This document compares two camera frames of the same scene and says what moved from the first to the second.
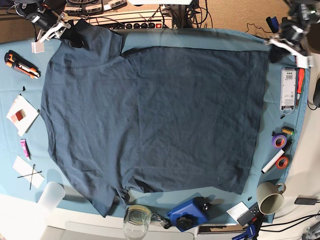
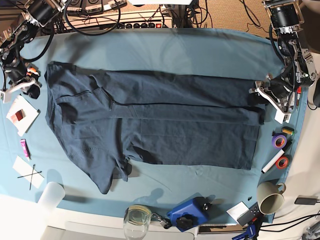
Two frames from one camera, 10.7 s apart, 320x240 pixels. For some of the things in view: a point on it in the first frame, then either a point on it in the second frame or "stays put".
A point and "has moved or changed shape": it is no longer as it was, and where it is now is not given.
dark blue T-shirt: [122, 121] has moved or changed shape
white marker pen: [273, 160] stays put
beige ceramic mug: [269, 197] stays put
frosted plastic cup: [52, 196] stays put
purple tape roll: [279, 141] stays put
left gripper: [44, 20] -> [17, 71]
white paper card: [28, 172] stays put
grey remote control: [253, 214] stays put
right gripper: [290, 32] -> [280, 88]
